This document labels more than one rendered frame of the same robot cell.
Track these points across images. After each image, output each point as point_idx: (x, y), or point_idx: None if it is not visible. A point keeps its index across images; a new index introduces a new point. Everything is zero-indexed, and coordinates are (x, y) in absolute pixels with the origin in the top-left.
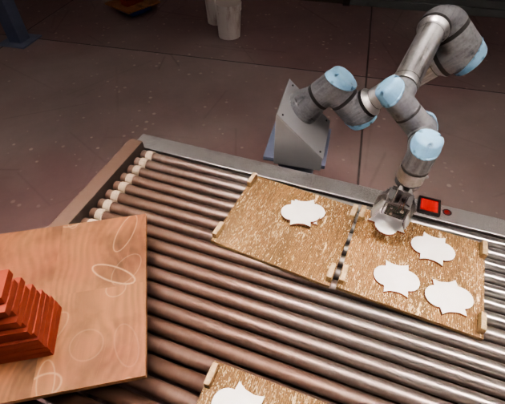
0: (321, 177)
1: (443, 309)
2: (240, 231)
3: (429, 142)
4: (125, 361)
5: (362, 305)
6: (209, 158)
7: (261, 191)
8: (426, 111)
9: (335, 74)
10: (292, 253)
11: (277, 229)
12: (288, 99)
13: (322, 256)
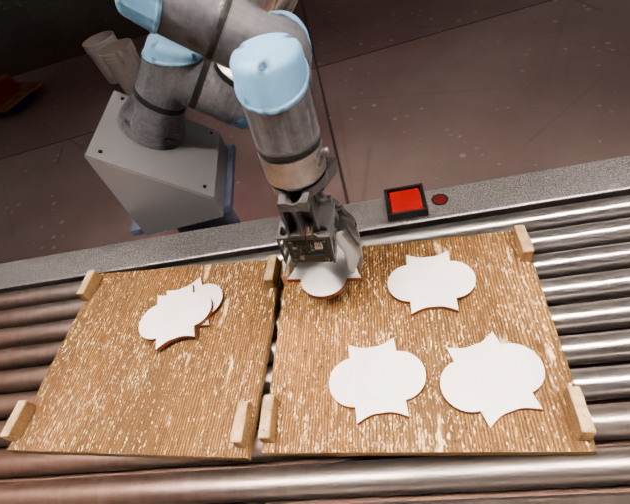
0: (217, 229)
1: (489, 414)
2: (66, 402)
3: (258, 60)
4: None
5: (325, 473)
6: (28, 274)
7: (109, 299)
8: (269, 11)
9: (152, 45)
10: (167, 410)
11: (138, 367)
12: (115, 123)
13: (227, 391)
